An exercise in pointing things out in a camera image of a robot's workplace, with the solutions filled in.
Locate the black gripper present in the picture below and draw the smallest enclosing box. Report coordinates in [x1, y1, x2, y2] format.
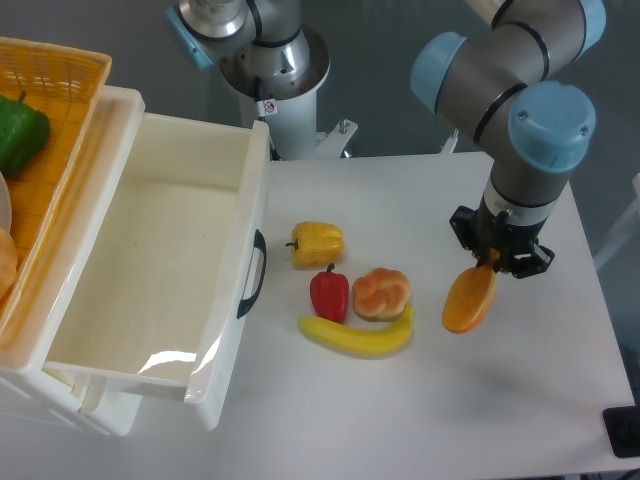
[449, 204, 555, 279]

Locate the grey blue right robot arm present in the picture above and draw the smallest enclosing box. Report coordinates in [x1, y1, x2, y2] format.
[410, 1, 607, 278]

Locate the braided round bread roll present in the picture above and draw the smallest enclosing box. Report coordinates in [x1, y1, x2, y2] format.
[352, 267, 411, 322]

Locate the open upper white drawer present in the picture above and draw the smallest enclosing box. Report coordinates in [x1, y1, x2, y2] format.
[71, 114, 270, 429]

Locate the white drawer cabinet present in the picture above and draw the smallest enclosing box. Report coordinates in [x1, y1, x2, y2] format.
[1, 86, 145, 436]

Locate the yellow banana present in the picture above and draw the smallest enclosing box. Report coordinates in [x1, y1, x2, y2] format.
[298, 304, 414, 358]

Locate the red bell pepper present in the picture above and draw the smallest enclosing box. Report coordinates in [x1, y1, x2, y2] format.
[310, 263, 350, 323]

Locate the yellow bell pepper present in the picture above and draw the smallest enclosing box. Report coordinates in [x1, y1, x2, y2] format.
[286, 221, 345, 269]

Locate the black device at table edge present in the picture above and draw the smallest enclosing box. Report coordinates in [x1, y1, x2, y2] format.
[602, 406, 639, 458]

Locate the orange plastic basket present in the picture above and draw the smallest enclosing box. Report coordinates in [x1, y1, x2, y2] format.
[1, 37, 112, 347]

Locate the green bell pepper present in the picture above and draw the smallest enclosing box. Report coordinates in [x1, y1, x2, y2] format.
[0, 90, 50, 177]

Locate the white plate in basket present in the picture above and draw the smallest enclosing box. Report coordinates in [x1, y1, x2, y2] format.
[0, 174, 12, 232]

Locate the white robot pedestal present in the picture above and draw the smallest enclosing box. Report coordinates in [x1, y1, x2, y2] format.
[236, 86, 358, 161]

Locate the black drawer handle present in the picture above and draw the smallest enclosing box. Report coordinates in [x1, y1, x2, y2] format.
[237, 229, 268, 319]

